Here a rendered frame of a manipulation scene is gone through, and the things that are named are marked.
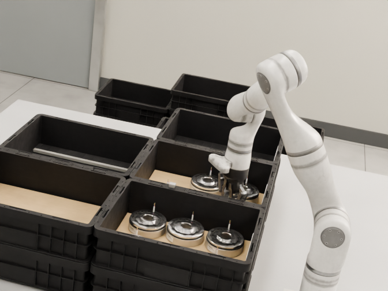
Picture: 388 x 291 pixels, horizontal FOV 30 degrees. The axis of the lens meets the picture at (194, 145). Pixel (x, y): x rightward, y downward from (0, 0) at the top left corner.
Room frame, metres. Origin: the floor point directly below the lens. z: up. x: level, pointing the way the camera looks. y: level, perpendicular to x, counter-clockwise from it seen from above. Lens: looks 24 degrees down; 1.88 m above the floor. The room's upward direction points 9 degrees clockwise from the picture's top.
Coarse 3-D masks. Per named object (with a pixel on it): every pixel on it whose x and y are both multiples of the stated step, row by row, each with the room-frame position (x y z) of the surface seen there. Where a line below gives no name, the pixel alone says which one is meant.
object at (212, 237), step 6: (216, 228) 1.73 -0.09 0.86; (222, 228) 1.73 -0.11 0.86; (228, 228) 1.74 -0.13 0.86; (210, 234) 1.69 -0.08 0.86; (216, 234) 1.70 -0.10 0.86; (234, 234) 1.71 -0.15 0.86; (240, 234) 1.71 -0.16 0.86; (210, 240) 1.66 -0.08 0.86; (216, 240) 1.67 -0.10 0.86; (234, 240) 1.68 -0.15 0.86; (240, 240) 1.68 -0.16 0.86; (222, 246) 1.64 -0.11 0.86; (228, 246) 1.65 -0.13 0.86; (234, 246) 1.65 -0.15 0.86; (240, 246) 1.66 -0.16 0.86
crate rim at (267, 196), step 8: (152, 144) 2.06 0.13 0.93; (176, 144) 2.09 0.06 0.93; (184, 144) 2.10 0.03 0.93; (208, 152) 2.08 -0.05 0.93; (216, 152) 2.08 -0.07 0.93; (144, 160) 1.95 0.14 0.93; (256, 160) 2.06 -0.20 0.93; (136, 168) 1.89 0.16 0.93; (272, 168) 2.02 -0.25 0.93; (272, 176) 1.99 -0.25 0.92; (160, 184) 1.81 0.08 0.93; (168, 184) 1.81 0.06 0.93; (272, 184) 1.91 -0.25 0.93; (200, 192) 1.80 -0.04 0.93; (232, 200) 1.78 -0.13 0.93; (240, 200) 1.78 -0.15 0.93; (264, 200) 1.80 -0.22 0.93; (264, 208) 1.77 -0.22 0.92
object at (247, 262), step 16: (176, 192) 1.78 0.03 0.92; (192, 192) 1.79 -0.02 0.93; (112, 208) 1.64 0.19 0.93; (256, 208) 1.75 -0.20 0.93; (96, 224) 1.55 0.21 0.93; (256, 224) 1.67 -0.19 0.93; (112, 240) 1.52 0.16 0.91; (128, 240) 1.51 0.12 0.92; (144, 240) 1.51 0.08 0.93; (256, 240) 1.58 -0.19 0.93; (176, 256) 1.49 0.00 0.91; (192, 256) 1.49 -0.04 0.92; (208, 256) 1.48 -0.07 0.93; (224, 256) 1.49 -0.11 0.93
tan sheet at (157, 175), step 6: (156, 174) 2.06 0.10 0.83; (162, 174) 2.07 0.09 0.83; (168, 174) 2.07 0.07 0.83; (174, 174) 2.08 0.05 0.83; (156, 180) 2.02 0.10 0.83; (162, 180) 2.03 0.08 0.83; (174, 180) 2.04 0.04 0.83; (180, 180) 2.04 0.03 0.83; (186, 180) 2.05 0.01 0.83; (186, 186) 2.01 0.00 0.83
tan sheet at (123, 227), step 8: (128, 216) 1.78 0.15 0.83; (120, 224) 1.73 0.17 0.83; (128, 224) 1.73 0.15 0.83; (128, 232) 1.69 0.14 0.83; (160, 240) 1.68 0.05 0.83; (168, 240) 1.68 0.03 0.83; (192, 248) 1.66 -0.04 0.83; (200, 248) 1.67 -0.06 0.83; (248, 248) 1.70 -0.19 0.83; (240, 256) 1.66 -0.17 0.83
